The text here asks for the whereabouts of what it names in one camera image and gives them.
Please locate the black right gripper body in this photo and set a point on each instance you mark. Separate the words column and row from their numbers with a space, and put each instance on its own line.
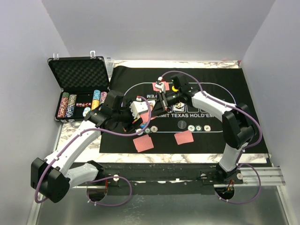
column 173, row 98

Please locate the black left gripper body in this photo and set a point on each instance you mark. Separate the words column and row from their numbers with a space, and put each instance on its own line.
column 125, row 116

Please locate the jack of clubs card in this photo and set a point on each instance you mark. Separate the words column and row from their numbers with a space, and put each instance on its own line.
column 151, row 103

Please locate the red backed playing card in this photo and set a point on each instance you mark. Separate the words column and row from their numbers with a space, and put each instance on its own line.
column 167, row 88
column 184, row 137
column 143, row 143

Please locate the red backed card deck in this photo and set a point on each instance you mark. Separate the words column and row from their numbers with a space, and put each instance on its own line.
column 145, row 118

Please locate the red white poker chip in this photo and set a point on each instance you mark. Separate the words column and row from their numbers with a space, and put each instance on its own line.
column 154, row 129
column 207, row 128

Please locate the green white poker chip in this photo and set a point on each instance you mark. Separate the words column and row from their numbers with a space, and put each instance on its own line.
column 198, row 128
column 147, row 130

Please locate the black dealer button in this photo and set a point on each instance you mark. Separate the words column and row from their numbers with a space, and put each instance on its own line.
column 182, row 124

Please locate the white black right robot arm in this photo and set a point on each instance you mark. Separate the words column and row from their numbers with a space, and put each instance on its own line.
column 237, row 125

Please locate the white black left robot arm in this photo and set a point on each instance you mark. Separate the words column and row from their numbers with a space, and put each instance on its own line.
column 53, row 176

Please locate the pink green chip stack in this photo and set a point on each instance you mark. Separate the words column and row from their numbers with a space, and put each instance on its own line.
column 102, row 97

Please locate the yellow white chip stack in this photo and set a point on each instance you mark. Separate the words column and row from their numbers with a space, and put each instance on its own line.
column 95, row 104

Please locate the black poker table mat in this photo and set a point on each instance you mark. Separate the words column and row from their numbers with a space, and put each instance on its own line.
column 226, row 84

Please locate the light blue chip stack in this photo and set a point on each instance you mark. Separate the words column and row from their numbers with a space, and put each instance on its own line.
column 96, row 95

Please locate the white green chip stack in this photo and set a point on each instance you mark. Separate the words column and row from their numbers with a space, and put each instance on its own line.
column 85, row 111

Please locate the red dice row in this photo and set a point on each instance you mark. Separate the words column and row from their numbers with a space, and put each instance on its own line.
column 88, row 104

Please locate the blue white chip stack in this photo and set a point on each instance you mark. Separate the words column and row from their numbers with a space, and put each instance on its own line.
column 71, row 105

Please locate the black aluminium chip case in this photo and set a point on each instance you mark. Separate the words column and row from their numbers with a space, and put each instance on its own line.
column 79, row 76

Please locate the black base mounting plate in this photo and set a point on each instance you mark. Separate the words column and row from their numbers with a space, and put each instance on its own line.
column 138, row 170

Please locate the red white chip stack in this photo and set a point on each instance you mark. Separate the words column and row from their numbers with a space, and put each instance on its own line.
column 62, row 108

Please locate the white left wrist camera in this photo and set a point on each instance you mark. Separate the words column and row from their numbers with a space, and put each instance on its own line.
column 138, row 108

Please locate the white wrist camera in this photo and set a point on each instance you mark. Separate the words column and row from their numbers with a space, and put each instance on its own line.
column 160, row 85
column 138, row 108

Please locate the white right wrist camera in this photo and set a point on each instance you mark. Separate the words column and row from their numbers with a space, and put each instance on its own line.
column 160, row 85

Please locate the aluminium extrusion rail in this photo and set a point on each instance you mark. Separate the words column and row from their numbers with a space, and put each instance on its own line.
column 259, row 176

